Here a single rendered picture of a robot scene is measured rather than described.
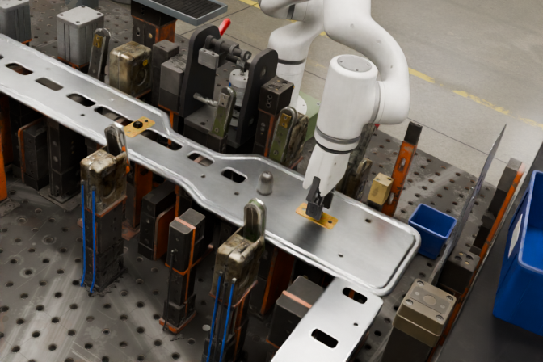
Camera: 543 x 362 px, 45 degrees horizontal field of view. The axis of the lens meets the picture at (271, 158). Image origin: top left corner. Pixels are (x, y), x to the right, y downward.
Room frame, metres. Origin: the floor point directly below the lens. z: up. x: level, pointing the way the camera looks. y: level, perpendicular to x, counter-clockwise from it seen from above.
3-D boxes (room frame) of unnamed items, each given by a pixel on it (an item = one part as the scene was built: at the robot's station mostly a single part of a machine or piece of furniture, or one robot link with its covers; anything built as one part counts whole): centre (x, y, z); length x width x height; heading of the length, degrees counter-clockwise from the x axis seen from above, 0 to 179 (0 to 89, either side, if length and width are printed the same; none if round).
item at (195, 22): (1.63, 0.38, 1.16); 0.37 x 0.14 x 0.02; 65
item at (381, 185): (1.11, -0.24, 0.88); 0.04 x 0.04 x 0.36; 65
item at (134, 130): (1.23, 0.31, 1.01); 0.08 x 0.04 x 0.01; 155
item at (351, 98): (1.03, -0.12, 1.28); 0.09 x 0.08 x 0.13; 99
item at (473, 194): (0.91, -0.35, 1.17); 0.12 x 0.01 x 0.34; 155
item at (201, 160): (1.15, 0.15, 0.84); 0.12 x 0.05 x 0.29; 155
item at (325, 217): (1.03, -0.11, 1.01); 0.08 x 0.04 x 0.01; 65
